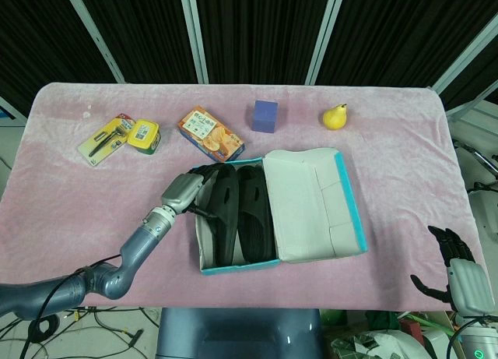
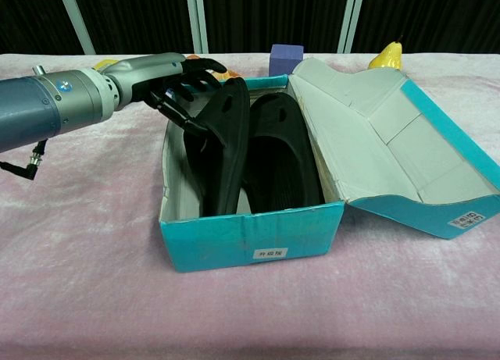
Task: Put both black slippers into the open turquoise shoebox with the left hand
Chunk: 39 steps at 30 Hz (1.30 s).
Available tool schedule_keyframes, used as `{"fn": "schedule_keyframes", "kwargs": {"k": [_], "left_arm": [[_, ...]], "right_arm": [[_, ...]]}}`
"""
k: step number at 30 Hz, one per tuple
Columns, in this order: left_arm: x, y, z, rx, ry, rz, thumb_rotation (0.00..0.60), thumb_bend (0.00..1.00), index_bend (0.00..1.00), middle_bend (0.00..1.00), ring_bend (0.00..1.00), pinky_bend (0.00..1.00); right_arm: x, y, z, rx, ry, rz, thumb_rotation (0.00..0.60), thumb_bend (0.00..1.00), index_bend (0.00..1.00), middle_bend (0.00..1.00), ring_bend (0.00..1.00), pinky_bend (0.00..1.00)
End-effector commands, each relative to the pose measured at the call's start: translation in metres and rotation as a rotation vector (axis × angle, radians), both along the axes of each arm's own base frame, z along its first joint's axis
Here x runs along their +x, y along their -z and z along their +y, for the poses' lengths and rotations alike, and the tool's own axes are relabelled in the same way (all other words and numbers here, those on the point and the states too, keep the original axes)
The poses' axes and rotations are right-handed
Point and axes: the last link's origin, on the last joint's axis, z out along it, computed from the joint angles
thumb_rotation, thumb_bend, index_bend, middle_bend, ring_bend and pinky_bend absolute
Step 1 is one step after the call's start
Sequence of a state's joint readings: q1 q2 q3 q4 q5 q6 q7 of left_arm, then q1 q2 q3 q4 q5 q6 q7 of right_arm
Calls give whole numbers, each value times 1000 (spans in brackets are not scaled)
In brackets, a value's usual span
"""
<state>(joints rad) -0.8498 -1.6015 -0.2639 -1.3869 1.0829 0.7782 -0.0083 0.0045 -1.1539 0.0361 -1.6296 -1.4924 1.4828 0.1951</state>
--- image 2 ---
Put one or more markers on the yellow pear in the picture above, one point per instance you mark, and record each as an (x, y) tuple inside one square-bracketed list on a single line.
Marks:
[(388, 55)]

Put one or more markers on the black rubber slipper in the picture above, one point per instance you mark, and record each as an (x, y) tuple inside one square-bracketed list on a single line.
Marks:
[(281, 161), (228, 149)]

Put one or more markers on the left silver and black robot hand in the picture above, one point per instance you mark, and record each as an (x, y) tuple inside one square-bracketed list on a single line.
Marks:
[(144, 75)]

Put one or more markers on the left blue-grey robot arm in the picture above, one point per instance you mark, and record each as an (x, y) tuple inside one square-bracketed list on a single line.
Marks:
[(39, 106)]

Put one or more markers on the pale metal frame post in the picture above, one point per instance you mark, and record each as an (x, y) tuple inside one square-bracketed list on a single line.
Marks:
[(197, 20), (351, 16), (76, 20)]

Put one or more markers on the orange snack box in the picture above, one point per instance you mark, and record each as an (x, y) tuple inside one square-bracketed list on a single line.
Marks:
[(232, 75)]

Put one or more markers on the pink plush table cloth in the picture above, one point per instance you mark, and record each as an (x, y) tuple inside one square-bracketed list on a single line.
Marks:
[(250, 317)]

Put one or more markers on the green tub with yellow lid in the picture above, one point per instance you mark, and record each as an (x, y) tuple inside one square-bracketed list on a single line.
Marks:
[(103, 64)]

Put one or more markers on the black pleated curtain panel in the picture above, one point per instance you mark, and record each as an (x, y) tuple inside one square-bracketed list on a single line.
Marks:
[(273, 12), (437, 12), (133, 20), (27, 16)]

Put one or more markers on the teal cardboard shoe box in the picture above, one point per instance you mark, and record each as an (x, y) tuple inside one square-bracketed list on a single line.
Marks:
[(250, 239)]

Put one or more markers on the purple cube block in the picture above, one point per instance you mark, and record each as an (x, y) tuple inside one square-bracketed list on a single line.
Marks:
[(285, 57)]

